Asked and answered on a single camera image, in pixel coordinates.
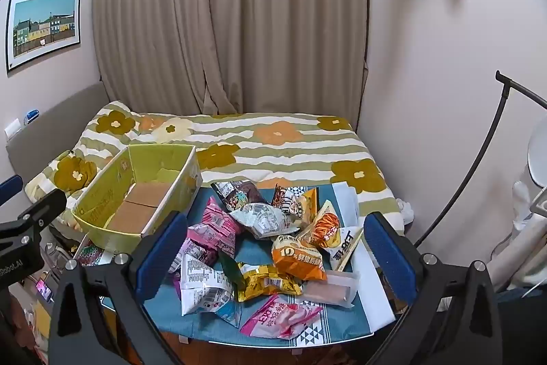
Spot white round appliance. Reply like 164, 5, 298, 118
526, 130, 547, 186

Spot red green patterned paper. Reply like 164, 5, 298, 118
70, 243, 114, 267

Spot grey headboard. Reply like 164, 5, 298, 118
5, 82, 107, 195

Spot dark printed snack packet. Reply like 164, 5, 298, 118
211, 180, 270, 216

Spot orange striped chips packet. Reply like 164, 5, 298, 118
298, 200, 343, 250

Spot framed wall poster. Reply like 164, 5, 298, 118
6, 0, 82, 74

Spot brown white snack packet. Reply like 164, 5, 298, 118
271, 183, 306, 212

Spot white grey snack packet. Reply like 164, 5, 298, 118
228, 203, 300, 239

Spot white printed snack packet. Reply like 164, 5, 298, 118
179, 254, 242, 327

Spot smartphone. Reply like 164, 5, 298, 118
34, 277, 54, 303

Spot orange snack packet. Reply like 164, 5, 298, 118
271, 234, 328, 282

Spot black curved lamp stand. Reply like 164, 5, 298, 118
412, 70, 547, 246

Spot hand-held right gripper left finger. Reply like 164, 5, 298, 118
48, 210, 189, 365

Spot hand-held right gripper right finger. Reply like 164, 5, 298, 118
362, 212, 504, 365

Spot purple pink snack packet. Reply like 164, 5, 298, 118
169, 224, 223, 274

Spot green snack packet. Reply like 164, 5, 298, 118
218, 251, 246, 297

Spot white yellow snack packet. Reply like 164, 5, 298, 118
329, 226, 365, 272

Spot blue patterned tablecloth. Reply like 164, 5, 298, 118
100, 183, 396, 349

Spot green cardboard box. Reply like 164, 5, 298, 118
69, 143, 203, 252

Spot clear pack of pink bar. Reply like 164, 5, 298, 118
295, 269, 362, 308

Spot floral striped blanket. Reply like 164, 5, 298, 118
24, 100, 406, 235

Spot white table liner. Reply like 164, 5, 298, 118
331, 181, 396, 334

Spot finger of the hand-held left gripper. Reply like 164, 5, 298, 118
0, 189, 68, 260
0, 174, 23, 207

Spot cream snack packet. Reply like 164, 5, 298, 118
291, 187, 320, 229

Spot pink white snack packet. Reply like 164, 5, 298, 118
239, 294, 323, 341

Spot white crumpled cloth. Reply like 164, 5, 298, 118
395, 198, 415, 224

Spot beige curtain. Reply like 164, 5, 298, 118
92, 0, 370, 115

